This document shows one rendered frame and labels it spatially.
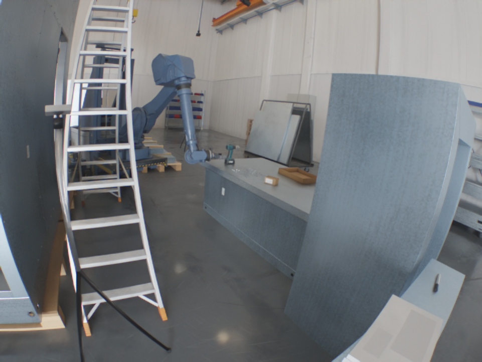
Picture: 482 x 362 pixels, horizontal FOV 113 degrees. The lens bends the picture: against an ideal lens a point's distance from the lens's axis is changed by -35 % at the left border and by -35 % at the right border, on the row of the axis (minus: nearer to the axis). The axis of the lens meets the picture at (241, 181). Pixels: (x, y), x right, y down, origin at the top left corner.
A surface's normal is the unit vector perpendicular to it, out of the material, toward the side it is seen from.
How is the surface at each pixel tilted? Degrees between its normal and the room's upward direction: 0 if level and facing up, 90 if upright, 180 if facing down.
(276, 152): 78
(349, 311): 90
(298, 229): 90
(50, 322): 90
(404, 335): 0
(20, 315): 90
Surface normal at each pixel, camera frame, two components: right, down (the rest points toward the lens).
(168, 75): -0.51, 0.20
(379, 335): 0.11, -0.95
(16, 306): 0.52, 0.30
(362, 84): -0.84, 0.07
